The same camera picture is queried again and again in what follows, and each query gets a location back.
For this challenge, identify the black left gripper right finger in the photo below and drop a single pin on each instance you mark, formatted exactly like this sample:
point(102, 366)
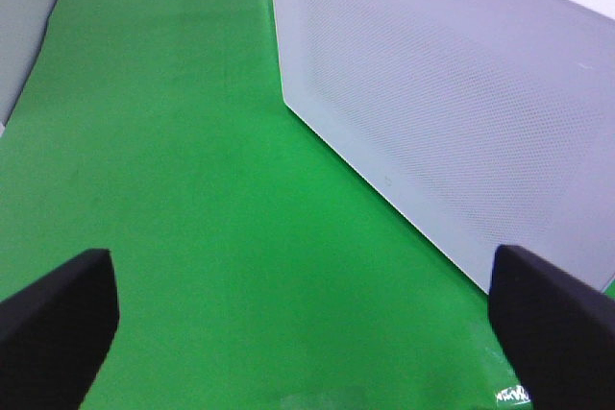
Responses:
point(556, 332)

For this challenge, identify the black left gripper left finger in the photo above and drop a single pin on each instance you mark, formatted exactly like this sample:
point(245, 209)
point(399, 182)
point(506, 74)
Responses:
point(57, 332)

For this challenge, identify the white microwave door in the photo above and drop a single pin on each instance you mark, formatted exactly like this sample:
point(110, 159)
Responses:
point(483, 122)

